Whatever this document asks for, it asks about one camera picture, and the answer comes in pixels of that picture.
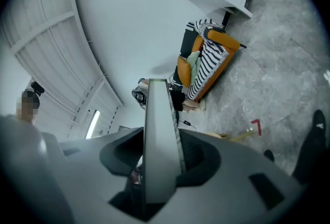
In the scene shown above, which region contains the person's leg with black shoe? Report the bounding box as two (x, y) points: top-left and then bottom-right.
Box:
(290, 109), (327, 185)

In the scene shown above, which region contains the red tape mark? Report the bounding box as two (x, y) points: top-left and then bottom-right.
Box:
(251, 119), (262, 136)

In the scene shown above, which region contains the black cable with adapter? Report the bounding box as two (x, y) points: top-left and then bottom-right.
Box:
(177, 112), (197, 132)

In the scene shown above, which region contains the black patterned cushion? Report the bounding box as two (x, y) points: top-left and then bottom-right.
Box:
(179, 21), (200, 58)

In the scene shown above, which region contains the person's grey top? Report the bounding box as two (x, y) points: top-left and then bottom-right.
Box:
(0, 114), (48, 193)

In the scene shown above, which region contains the person's head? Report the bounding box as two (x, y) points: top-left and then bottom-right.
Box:
(15, 89), (40, 125)

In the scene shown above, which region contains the black and white striped blanket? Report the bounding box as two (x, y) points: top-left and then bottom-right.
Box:
(183, 19), (230, 101)

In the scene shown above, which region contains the long ceiling light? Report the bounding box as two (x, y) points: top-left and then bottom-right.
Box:
(85, 109), (101, 140)

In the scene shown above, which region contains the grey book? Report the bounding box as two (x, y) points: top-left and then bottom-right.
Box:
(142, 78), (187, 204)

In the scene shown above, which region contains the orange sofa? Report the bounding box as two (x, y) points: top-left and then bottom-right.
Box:
(172, 19), (248, 104)

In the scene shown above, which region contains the black head camera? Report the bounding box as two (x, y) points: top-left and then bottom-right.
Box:
(30, 81), (45, 98)

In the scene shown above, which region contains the person's black shoe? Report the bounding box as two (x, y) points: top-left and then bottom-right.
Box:
(263, 149), (275, 163)

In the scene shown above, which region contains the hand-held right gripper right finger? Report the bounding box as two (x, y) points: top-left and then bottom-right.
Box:
(175, 129), (222, 188)

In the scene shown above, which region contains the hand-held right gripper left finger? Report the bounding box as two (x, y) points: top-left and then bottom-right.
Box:
(99, 126), (144, 177)

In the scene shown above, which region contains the pale green cushion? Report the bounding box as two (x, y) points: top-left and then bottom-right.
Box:
(186, 51), (201, 85)

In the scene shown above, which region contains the light wooden stick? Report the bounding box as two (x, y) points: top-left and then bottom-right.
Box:
(206, 131), (255, 141)

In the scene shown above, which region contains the orange cushion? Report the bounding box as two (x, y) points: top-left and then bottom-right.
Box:
(176, 55), (192, 85)

